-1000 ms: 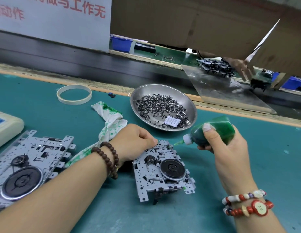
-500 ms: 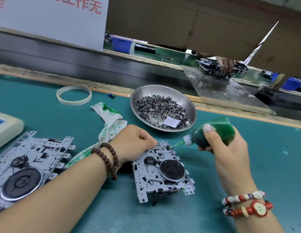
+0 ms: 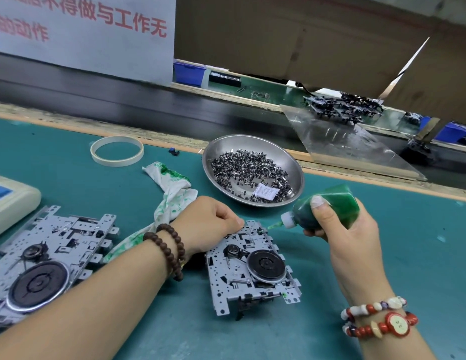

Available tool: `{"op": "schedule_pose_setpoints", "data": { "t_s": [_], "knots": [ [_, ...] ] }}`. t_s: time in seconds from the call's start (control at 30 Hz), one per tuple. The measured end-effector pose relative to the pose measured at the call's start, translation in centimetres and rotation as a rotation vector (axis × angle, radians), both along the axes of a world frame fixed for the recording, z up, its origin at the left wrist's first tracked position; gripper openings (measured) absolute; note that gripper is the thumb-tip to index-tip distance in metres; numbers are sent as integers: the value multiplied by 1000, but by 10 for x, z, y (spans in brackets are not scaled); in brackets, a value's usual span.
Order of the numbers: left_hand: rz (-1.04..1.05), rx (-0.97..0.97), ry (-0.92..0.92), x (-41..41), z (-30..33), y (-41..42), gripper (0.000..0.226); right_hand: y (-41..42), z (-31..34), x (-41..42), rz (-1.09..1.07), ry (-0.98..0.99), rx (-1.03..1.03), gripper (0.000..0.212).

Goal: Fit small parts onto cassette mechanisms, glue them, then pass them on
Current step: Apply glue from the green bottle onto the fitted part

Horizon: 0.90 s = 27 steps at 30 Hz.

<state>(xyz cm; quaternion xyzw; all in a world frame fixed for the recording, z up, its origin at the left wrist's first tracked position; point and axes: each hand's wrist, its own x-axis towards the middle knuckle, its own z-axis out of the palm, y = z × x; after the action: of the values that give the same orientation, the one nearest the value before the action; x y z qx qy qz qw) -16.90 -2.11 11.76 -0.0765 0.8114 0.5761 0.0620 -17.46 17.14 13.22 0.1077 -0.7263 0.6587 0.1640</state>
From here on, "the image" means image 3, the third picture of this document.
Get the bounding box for red white bead bracelet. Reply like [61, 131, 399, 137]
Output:
[340, 295, 420, 341]

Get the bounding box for pile of small metal parts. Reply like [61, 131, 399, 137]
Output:
[209, 149, 295, 204]

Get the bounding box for finished mechanisms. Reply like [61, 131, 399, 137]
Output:
[304, 91, 386, 127]

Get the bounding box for black flat box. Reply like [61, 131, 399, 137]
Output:
[208, 70, 244, 89]

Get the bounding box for person's left hand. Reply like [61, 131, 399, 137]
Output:
[170, 195, 247, 260]

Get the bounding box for green glue squeeze bottle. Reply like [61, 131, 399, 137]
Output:
[266, 182, 362, 232]

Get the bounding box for clear plastic sheet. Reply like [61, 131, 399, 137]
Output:
[280, 104, 428, 183]

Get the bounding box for white paper sign red text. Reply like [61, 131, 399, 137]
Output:
[0, 0, 177, 86]

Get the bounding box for white blue power strip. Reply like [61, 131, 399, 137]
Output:
[0, 173, 43, 242]

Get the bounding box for blue plastic bin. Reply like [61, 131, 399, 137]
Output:
[433, 121, 466, 146]
[172, 59, 209, 89]

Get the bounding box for black conveyor belt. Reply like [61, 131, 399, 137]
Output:
[0, 51, 466, 194]

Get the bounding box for brown bead bracelet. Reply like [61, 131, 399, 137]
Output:
[142, 222, 187, 283]

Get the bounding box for white tape ring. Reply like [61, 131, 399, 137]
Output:
[89, 134, 145, 169]

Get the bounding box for person's left forearm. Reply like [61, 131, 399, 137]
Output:
[0, 242, 171, 360]

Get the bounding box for person's right hand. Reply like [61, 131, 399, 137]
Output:
[304, 194, 397, 306]

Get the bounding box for white green-stained cloth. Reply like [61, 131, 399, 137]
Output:
[101, 161, 199, 264]

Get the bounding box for brown cardboard panel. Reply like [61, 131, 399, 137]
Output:
[174, 0, 466, 129]

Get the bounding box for round metal bowl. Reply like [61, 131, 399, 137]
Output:
[200, 133, 306, 209]

